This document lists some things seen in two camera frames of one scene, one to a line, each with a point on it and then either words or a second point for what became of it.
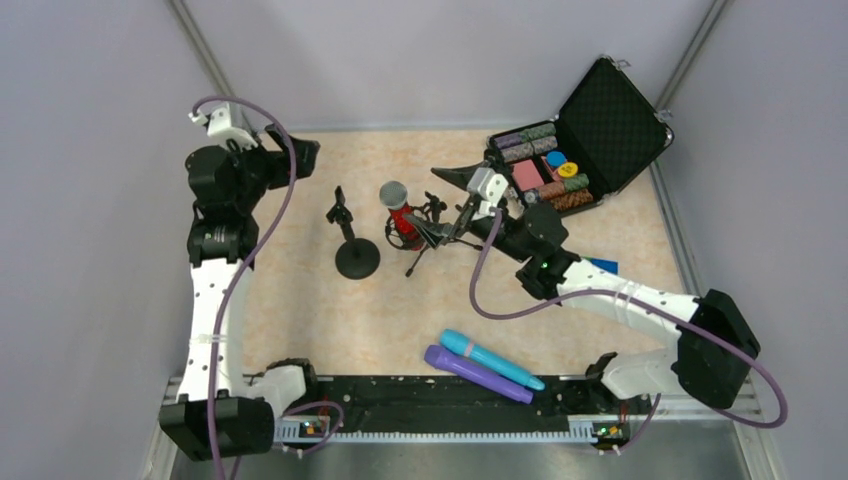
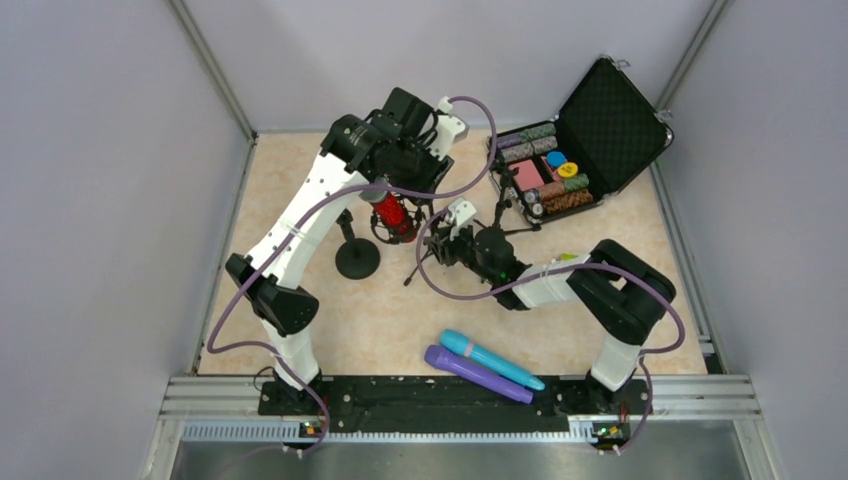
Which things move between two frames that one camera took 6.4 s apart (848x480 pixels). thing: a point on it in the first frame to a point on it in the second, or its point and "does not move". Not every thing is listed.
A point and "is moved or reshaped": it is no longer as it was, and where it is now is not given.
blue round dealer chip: x=555 y=158 does not move
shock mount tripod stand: x=432 y=207 is moved or reshaped
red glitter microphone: x=393 y=195 is moved or reshaped
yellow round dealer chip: x=568 y=169 does not move
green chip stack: x=581 y=181 does not move
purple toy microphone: x=448 y=360 does not move
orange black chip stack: x=572 y=199 does not move
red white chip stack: x=552 y=190 does not move
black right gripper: x=478 y=203 to x=448 y=245
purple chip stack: x=506 y=141 does not move
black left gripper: x=285 y=154 to x=411 y=176
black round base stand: x=357 y=258 does not move
